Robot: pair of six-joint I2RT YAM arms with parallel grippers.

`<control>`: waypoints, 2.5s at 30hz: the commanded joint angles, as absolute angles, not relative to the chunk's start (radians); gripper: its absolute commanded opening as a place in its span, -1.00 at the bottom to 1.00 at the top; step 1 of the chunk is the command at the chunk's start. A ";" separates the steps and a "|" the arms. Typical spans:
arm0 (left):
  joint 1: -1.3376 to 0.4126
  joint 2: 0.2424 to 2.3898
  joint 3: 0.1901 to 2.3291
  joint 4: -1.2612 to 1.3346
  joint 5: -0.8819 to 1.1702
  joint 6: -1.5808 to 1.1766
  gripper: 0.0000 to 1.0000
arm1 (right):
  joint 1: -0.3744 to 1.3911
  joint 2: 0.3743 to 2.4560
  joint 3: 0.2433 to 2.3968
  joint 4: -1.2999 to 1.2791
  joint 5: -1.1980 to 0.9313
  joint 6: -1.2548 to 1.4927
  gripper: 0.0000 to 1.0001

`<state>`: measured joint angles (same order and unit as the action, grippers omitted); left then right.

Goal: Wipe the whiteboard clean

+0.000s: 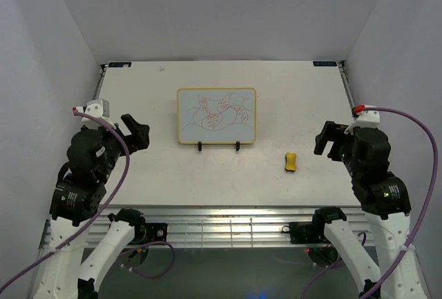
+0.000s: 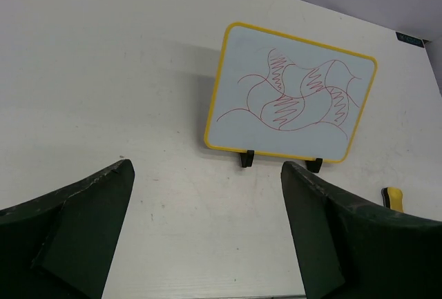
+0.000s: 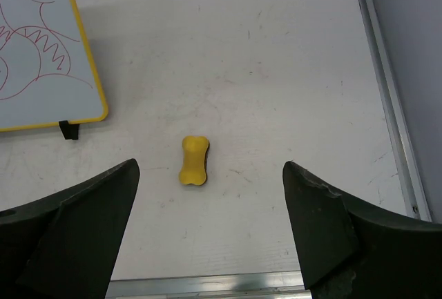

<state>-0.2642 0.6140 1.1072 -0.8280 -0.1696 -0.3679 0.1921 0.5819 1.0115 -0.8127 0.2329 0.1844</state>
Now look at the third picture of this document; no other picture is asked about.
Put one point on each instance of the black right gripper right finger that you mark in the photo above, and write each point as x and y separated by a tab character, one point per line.
350	248

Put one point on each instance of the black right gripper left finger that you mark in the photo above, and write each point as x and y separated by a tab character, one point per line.
65	245

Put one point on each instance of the yellow bone-shaped eraser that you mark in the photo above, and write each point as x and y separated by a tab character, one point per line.
193	171

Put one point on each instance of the yellow-framed whiteboard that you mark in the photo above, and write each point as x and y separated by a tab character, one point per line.
48	74

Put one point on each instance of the aluminium table frame rail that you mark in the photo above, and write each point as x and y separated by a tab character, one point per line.
386	105

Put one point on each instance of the black wire whiteboard stand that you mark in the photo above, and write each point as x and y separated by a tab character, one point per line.
68	130

